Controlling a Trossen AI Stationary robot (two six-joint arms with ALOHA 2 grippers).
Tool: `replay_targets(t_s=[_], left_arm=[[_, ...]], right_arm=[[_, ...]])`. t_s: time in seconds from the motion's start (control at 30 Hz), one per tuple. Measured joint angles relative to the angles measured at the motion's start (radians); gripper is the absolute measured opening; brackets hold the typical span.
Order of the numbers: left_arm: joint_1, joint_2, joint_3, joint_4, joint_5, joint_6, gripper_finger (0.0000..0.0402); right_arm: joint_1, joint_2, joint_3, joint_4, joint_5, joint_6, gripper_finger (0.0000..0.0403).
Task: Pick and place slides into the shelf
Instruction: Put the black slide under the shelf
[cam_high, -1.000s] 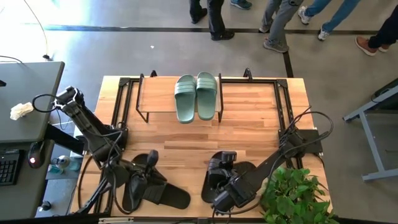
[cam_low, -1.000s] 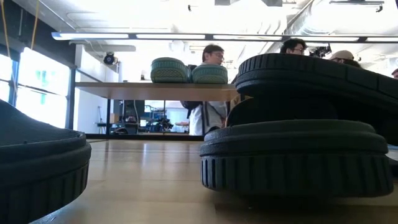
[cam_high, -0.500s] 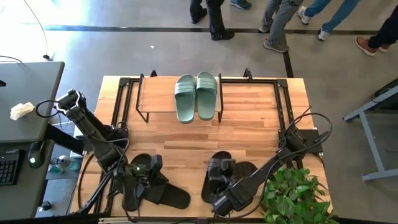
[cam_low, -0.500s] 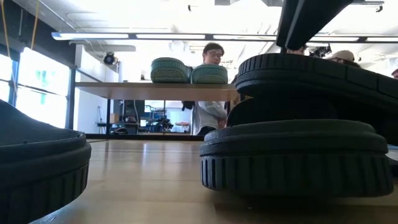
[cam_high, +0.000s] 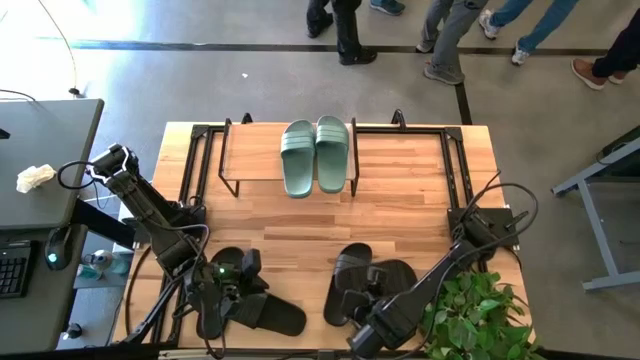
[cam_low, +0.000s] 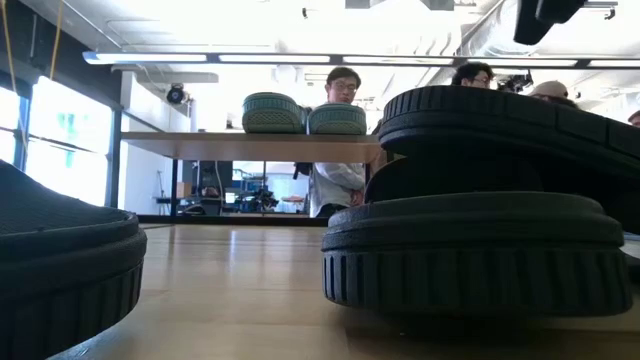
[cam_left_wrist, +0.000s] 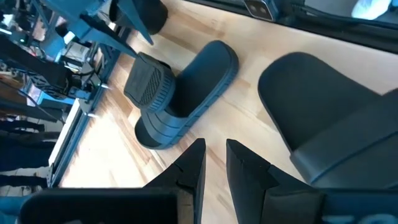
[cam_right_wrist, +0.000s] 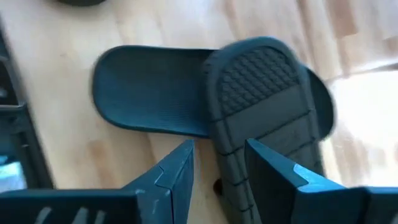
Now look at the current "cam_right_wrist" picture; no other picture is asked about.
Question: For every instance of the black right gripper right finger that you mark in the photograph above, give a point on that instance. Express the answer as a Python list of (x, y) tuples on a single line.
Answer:
[(280, 193)]

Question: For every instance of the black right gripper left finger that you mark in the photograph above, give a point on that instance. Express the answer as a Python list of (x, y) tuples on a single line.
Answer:
[(168, 193)]

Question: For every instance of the black aluminium table frame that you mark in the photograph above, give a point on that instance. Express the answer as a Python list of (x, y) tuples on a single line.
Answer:
[(28, 149)]

